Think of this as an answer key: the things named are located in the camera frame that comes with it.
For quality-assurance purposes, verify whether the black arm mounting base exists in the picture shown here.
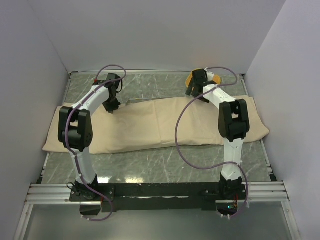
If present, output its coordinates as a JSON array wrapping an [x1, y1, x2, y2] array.
[[69, 182, 247, 216]]

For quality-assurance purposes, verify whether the beige cloth wrap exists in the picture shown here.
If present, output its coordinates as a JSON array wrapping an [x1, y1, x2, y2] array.
[[42, 94, 271, 156]]

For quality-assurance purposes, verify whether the orange woven bamboo tray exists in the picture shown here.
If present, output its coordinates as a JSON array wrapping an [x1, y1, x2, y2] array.
[[185, 71, 221, 87]]

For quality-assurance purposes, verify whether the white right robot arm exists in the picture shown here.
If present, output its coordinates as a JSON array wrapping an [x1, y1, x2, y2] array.
[[185, 68, 250, 199]]

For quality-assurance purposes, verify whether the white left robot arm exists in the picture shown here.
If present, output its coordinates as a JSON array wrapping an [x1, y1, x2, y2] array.
[[58, 73, 123, 201]]

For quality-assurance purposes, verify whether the aluminium table edge rail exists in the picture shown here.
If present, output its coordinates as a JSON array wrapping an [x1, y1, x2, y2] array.
[[238, 74, 249, 96]]

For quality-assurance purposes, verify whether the steel mesh instrument tray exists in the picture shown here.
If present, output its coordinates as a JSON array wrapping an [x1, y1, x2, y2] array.
[[125, 98, 145, 106]]

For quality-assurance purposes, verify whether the aluminium front frame rail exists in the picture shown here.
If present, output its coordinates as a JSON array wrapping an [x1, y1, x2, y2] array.
[[24, 184, 101, 205]]

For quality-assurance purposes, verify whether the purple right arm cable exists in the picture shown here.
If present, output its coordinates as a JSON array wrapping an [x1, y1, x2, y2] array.
[[174, 66, 251, 218]]

